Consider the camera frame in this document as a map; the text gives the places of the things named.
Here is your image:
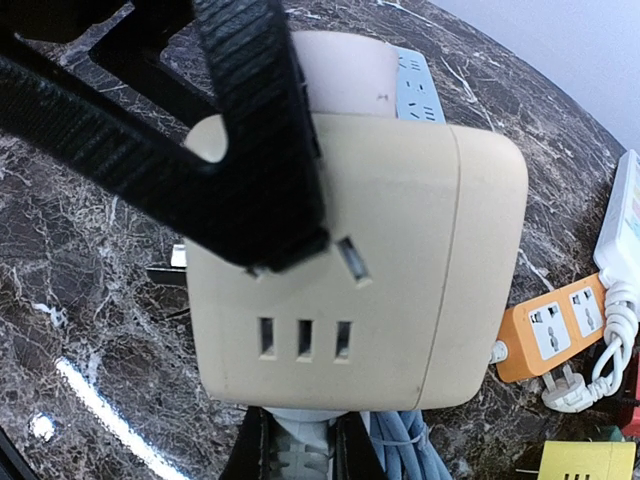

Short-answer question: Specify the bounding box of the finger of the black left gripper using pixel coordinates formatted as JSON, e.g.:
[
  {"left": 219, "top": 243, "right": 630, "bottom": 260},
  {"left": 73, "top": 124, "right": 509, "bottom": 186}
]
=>
[{"left": 1, "top": 1, "right": 329, "bottom": 272}]

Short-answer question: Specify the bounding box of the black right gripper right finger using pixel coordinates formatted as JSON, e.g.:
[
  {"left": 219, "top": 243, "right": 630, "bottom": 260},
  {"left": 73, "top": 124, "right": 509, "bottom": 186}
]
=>
[{"left": 333, "top": 412, "right": 385, "bottom": 480}]

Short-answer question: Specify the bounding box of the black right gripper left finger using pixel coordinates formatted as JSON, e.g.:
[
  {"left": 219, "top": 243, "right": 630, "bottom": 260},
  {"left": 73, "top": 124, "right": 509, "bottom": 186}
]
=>
[{"left": 227, "top": 406, "right": 274, "bottom": 480}]

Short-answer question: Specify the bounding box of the pink-white cable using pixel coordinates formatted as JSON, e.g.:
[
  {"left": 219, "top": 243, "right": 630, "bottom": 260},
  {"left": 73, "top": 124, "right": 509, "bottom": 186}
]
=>
[{"left": 289, "top": 29, "right": 399, "bottom": 117}]

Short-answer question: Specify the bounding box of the beige cube socket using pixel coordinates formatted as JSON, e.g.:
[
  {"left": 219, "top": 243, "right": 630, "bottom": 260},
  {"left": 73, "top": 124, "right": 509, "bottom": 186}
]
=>
[{"left": 186, "top": 114, "right": 528, "bottom": 411}]

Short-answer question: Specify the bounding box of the yellow cube socket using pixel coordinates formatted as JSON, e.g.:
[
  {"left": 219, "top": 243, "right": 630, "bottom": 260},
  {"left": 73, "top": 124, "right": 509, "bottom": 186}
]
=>
[{"left": 537, "top": 441, "right": 636, "bottom": 480}]

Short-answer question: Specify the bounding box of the white cable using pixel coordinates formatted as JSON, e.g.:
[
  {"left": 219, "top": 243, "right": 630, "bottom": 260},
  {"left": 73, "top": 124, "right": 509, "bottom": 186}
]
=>
[{"left": 489, "top": 269, "right": 640, "bottom": 414}]

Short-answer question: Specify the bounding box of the red cube socket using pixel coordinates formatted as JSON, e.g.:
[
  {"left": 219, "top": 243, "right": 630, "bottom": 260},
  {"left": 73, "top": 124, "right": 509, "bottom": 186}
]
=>
[{"left": 618, "top": 402, "right": 640, "bottom": 439}]

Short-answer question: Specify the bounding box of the orange plug adapter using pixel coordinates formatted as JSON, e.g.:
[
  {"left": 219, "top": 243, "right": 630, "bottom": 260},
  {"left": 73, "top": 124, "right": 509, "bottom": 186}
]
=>
[{"left": 497, "top": 274, "right": 606, "bottom": 383}]

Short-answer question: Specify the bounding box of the small blue-white power strip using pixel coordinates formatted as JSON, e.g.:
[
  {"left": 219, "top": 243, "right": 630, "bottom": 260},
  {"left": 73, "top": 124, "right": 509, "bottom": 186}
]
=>
[{"left": 394, "top": 46, "right": 446, "bottom": 124}]

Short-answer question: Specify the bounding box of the long white power strip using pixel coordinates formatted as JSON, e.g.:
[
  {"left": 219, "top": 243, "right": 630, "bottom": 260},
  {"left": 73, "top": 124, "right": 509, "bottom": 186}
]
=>
[{"left": 593, "top": 149, "right": 639, "bottom": 288}]

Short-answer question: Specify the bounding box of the grey-blue coiled cable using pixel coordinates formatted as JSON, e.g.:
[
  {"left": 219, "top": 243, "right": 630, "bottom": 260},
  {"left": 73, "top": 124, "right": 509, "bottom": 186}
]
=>
[{"left": 369, "top": 409, "right": 451, "bottom": 480}]

